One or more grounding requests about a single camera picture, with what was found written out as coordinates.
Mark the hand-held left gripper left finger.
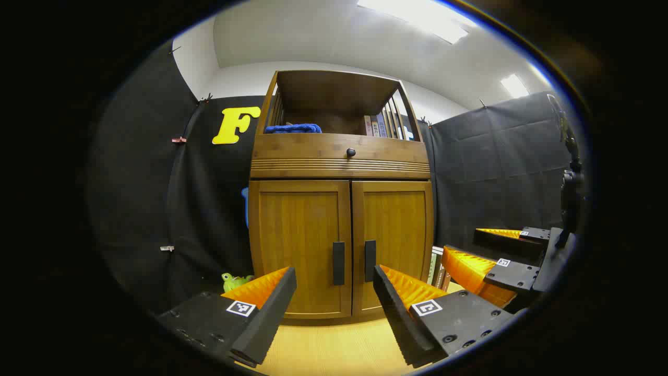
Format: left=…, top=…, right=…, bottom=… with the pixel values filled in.
left=157, top=266, right=298, bottom=367

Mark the wooden cabinet door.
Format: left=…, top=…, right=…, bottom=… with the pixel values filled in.
left=249, top=180, right=351, bottom=319
left=352, top=181, right=434, bottom=316

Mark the black backdrop cloth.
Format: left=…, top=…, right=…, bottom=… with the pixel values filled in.
left=86, top=39, right=575, bottom=314

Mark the large ceiling light panel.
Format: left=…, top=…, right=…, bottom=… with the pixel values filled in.
left=357, top=0, right=470, bottom=45

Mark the small ceiling light panel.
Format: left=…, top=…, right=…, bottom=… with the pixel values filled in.
left=500, top=73, right=530, bottom=99

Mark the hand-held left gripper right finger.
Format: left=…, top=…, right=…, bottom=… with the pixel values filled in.
left=373, top=264, right=517, bottom=369

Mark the blue knitted cloth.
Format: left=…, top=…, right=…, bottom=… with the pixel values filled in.
left=264, top=123, right=323, bottom=134

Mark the green toy animal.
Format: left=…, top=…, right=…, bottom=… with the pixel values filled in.
left=221, top=272, right=255, bottom=293

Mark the wooden drawer with black knob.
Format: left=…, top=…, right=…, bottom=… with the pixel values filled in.
left=253, top=133, right=431, bottom=162

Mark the wooden double-door shoe cabinet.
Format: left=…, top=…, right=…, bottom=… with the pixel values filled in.
left=248, top=69, right=435, bottom=320

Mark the dark brown book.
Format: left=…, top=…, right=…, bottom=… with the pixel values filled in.
left=427, top=246, right=443, bottom=285

